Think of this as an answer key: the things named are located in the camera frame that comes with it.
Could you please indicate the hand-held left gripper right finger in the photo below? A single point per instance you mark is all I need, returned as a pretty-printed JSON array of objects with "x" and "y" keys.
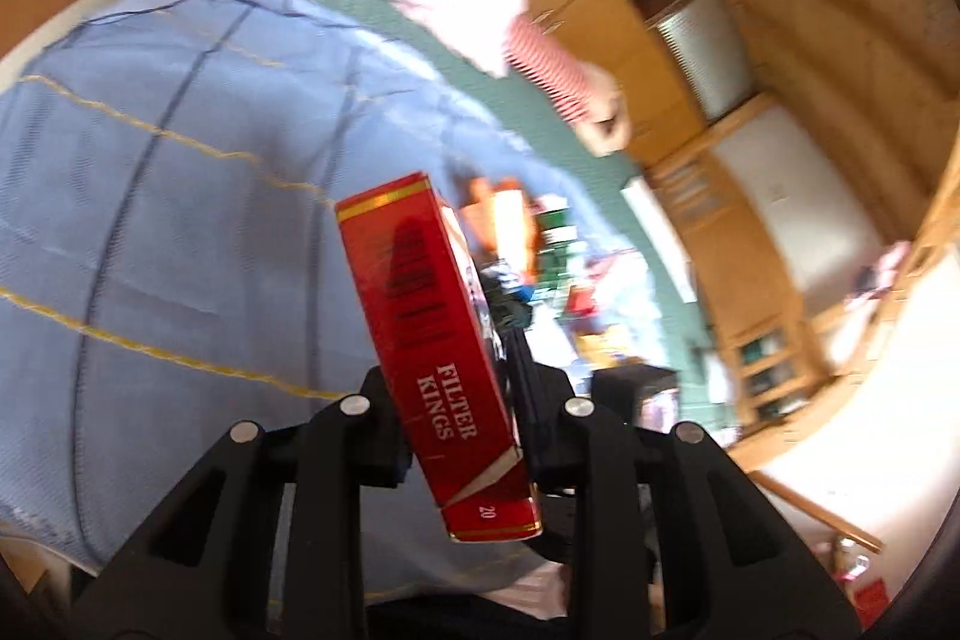
[{"x": 551, "y": 419}]

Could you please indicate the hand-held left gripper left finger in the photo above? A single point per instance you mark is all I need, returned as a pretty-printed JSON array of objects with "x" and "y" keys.
[{"x": 375, "y": 434}]

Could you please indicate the red cigarette box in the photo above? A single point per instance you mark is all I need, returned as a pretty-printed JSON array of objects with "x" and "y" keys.
[{"x": 435, "y": 340}]

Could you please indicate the green and white box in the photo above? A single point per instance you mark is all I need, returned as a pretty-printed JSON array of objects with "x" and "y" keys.
[{"x": 559, "y": 250}]

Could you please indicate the orange snack packet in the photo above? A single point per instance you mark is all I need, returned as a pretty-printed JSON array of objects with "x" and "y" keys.
[{"x": 502, "y": 227}]

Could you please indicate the white bedside board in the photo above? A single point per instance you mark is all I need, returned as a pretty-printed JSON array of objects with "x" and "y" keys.
[{"x": 660, "y": 239}]

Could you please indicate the blue checked blanket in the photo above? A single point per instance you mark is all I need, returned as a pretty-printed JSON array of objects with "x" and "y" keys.
[{"x": 187, "y": 235}]

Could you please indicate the plush doll with striped legs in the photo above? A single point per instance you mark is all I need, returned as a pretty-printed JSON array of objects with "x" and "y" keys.
[{"x": 555, "y": 74}]

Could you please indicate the wooden wardrobe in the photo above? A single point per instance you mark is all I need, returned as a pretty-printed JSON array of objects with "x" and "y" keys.
[{"x": 600, "y": 33}]

